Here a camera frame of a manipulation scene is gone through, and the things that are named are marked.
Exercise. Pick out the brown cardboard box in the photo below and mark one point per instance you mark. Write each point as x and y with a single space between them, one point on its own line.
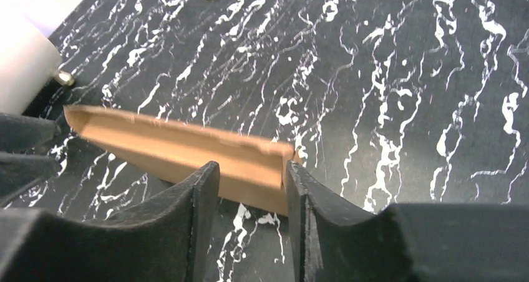
252 168

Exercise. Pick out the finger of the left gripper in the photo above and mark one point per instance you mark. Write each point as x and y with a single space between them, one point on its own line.
20 133
20 172

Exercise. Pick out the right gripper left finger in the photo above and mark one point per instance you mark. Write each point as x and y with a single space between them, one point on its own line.
164 238

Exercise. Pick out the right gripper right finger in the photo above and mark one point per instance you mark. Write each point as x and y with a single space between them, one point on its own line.
332 239

